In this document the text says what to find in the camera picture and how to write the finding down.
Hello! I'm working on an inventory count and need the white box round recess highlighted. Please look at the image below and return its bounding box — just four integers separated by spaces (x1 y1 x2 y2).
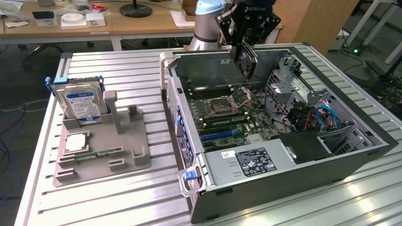
60 13 88 31

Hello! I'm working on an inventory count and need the brown cardboard box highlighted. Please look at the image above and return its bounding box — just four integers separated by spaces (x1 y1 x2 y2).
180 0 198 16

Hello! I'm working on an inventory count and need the white floor device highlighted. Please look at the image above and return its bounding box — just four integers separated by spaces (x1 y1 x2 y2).
334 29 350 51

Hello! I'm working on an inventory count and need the clear plastic bag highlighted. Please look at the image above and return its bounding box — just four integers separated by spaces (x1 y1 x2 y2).
0 0 24 18

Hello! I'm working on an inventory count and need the open black PC case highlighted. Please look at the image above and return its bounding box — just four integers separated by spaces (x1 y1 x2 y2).
159 45 401 225

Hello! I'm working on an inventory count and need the blue disk carrier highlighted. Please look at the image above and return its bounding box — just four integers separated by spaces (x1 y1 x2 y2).
43 74 110 115

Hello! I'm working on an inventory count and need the hard disk with blue label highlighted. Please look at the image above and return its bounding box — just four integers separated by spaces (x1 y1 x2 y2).
51 81 104 125

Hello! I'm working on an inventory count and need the CPU socket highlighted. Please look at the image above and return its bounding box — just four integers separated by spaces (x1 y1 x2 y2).
208 96 235 116

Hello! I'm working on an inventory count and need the green motherboard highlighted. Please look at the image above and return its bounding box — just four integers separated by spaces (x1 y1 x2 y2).
187 84 282 153

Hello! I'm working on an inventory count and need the wooden cabinet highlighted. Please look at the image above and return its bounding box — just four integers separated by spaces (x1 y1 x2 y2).
273 0 361 55

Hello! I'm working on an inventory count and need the grey parts rack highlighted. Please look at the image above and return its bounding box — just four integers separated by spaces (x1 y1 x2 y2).
52 90 152 188

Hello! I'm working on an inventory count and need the silver CPU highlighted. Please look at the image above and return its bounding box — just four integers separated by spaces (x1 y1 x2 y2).
64 135 88 151

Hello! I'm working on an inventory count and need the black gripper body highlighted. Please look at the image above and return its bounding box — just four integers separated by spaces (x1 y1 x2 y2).
232 0 275 18

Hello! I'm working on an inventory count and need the white labelled box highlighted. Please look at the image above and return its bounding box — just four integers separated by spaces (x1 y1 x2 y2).
84 13 106 28

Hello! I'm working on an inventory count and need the blue data wire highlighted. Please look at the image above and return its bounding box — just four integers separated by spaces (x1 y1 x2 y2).
314 105 342 130

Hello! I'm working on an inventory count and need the black round lamp base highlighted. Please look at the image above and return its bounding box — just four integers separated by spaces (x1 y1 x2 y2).
119 0 154 18

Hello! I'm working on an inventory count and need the red white packet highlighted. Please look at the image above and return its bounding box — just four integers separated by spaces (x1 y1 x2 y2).
90 2 110 13

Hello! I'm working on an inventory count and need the perforated metal drive cage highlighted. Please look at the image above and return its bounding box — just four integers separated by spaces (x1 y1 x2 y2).
264 68 314 123

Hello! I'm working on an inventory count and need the grey power supply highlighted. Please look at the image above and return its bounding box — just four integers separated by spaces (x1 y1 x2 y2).
200 138 298 187

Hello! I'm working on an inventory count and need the bare green RAM stick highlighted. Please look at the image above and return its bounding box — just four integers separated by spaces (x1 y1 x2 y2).
74 147 122 161

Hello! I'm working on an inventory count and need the silver chipset heat sink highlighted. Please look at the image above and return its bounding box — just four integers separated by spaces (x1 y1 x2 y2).
246 134 264 144

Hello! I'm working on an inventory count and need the wooden desk white frame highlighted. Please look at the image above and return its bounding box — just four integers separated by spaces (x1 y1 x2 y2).
111 0 283 51
0 0 115 45

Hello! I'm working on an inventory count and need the graphics card with black fan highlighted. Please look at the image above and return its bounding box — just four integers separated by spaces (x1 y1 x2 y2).
227 44 259 81

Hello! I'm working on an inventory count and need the white paper stack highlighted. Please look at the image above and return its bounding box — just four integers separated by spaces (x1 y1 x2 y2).
170 10 198 29

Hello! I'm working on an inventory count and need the grey disk bay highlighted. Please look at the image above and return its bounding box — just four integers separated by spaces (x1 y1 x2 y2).
317 124 374 156

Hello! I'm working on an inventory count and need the white box black top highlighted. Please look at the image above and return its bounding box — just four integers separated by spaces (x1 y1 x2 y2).
31 11 60 27

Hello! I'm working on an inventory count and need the RAM stick with sticker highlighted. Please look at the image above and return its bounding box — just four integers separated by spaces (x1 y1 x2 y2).
203 115 247 129

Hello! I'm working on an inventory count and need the silver socket cover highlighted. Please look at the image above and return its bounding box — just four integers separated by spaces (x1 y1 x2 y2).
231 86 252 112

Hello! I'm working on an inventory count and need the long blue expansion slot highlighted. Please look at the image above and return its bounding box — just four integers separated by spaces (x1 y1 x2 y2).
200 128 242 142

